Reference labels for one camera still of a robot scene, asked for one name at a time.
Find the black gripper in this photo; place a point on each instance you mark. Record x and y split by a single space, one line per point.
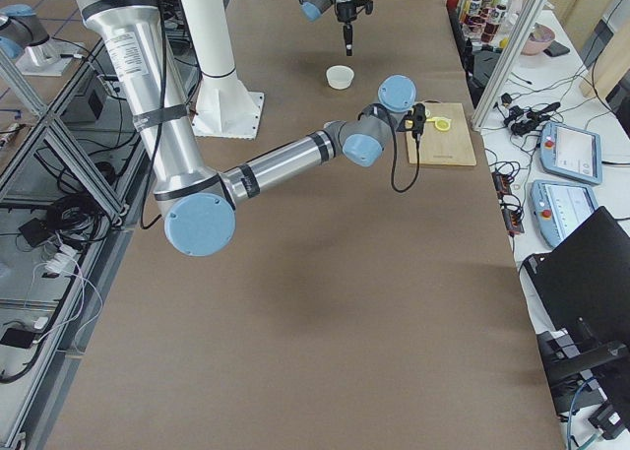
344 12

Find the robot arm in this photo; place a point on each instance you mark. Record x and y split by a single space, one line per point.
262 115
314 9

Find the white bowl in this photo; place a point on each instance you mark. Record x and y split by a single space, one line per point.
339 77

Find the lemon slice front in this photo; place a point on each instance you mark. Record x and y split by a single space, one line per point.
442 124

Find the bamboo cutting board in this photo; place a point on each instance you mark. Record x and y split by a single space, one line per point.
451 148

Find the pink bowl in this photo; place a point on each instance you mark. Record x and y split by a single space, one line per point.
539 39

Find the teach pendant upper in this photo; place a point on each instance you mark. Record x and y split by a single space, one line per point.
571 152

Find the teach pendant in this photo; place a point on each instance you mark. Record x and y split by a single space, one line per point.
571 152
560 207

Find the teach pendant lower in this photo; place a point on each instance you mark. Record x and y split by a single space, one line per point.
560 207

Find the black office chair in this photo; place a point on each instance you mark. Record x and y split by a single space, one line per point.
583 284

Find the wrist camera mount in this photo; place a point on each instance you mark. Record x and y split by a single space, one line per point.
365 6
415 120

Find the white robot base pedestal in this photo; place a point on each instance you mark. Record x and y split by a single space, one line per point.
224 107

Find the aluminium frame post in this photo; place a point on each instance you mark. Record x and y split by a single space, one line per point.
508 58

